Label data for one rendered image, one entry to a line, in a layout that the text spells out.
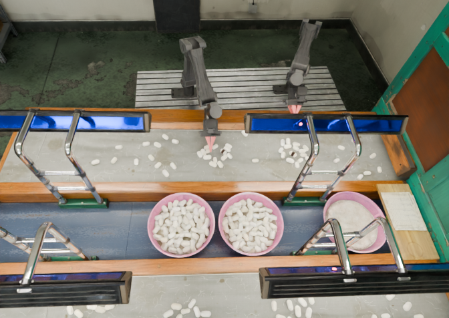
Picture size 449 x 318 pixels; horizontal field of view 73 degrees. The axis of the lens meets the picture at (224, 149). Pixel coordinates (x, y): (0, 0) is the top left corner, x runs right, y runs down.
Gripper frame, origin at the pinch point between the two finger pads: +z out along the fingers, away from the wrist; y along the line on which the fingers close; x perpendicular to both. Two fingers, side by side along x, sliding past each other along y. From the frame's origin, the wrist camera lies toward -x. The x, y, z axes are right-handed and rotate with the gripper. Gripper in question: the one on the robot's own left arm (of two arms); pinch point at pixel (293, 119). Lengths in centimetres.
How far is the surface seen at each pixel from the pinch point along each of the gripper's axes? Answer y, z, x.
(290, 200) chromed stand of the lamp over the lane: -4.5, 35.8, -13.7
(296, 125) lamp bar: -8.6, 2.4, -30.8
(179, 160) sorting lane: -54, 20, -1
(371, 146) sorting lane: 41.5, 13.3, 4.0
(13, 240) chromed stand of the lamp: -101, 37, -49
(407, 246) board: 38, 50, -32
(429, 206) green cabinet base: 51, 35, -27
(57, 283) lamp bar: -79, 41, -68
